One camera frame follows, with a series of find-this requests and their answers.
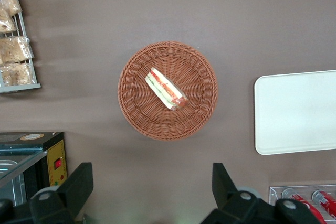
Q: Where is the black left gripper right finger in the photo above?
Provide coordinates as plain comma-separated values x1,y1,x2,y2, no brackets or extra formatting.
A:
201,163,276,224

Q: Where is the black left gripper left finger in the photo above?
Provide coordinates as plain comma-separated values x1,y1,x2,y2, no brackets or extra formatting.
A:
29,162,94,224

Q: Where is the beige plastic tray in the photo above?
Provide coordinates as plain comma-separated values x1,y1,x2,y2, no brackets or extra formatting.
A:
254,69,336,156

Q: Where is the black food warmer yellow panel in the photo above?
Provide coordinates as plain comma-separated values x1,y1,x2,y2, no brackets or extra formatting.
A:
0,131,68,208

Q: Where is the clear acrylic bottle rack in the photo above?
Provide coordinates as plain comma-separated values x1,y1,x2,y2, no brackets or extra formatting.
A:
269,185,336,222

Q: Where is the red cola bottle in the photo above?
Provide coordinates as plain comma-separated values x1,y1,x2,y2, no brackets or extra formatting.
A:
282,187,328,224
311,189,336,213

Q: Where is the round brown wicker basket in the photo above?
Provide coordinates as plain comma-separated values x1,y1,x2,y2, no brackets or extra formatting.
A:
117,40,219,141

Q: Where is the wrapped triangle sandwich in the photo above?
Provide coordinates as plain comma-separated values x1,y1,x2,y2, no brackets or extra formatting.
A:
145,67,189,111

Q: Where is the bagged bread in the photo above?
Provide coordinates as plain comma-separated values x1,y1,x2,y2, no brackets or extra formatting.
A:
0,62,35,86
0,0,23,17
0,7,19,34
0,36,35,65

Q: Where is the grey wire bread rack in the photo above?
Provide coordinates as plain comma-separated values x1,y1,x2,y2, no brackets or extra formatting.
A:
0,0,42,93

